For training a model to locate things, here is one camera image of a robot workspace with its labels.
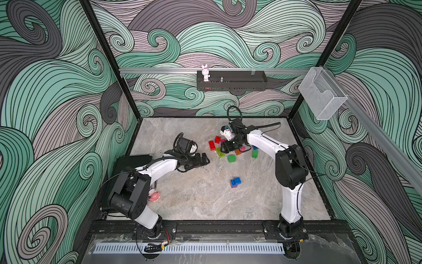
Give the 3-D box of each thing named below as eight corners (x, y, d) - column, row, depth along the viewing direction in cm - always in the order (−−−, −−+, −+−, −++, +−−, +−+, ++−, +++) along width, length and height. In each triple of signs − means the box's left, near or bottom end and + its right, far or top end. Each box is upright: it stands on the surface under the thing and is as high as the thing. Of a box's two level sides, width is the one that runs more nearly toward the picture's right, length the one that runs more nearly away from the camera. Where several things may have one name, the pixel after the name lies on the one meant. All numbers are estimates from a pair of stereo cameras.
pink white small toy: (148, 201, 84) (146, 199, 82) (150, 190, 87) (149, 188, 85) (159, 201, 84) (158, 199, 82) (161, 190, 87) (160, 188, 85)
